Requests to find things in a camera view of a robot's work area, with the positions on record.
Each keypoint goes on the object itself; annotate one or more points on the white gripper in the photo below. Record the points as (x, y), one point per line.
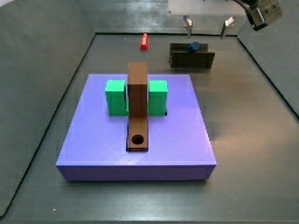
(206, 7)

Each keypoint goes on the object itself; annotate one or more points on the blue peg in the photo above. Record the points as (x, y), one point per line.
(194, 47)

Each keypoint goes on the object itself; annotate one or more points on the black angle fixture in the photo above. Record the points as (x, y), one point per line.
(200, 59)

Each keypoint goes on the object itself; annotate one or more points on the red peg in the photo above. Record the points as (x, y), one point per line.
(145, 42)

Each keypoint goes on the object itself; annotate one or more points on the green block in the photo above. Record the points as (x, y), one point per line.
(118, 102)

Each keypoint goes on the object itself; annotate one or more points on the purple base block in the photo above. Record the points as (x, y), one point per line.
(102, 152)

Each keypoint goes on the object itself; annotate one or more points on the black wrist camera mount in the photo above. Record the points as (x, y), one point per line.
(264, 13)

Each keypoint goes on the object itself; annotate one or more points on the brown L-shaped bracket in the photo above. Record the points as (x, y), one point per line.
(137, 94)

